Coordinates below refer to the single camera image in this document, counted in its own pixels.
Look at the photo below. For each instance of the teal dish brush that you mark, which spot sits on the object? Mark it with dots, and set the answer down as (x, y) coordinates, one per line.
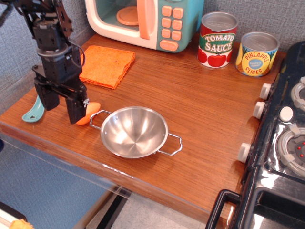
(35, 113)

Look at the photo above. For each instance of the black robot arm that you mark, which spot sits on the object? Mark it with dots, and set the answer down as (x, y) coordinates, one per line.
(47, 21)

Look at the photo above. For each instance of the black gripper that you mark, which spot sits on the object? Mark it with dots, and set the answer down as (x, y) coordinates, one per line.
(59, 73)

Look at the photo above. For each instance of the pineapple slices can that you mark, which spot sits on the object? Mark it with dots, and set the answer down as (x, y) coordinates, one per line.
(257, 52)

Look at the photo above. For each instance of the orange folded cloth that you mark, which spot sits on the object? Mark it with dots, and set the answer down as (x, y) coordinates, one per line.
(106, 66)

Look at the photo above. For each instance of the orange toy carrot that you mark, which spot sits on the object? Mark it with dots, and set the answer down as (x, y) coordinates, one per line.
(91, 108)

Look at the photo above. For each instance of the black toy stove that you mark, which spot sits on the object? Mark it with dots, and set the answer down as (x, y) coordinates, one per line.
(273, 183)

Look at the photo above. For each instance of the tomato sauce can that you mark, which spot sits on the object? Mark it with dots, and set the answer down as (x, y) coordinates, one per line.
(216, 40)

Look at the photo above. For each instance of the silver metal bowl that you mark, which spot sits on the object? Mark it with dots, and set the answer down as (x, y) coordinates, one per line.
(133, 132)

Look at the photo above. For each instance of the teal toy microwave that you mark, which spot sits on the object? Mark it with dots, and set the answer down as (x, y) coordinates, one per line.
(164, 25)

